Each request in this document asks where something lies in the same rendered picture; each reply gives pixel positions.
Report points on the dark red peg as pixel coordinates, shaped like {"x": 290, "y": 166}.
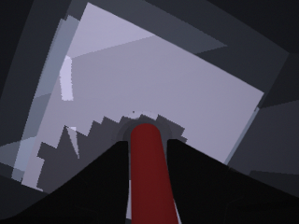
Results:
{"x": 151, "y": 193}

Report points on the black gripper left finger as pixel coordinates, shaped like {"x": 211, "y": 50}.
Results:
{"x": 96, "y": 195}

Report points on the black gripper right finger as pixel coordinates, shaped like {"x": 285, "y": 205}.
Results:
{"x": 207, "y": 191}

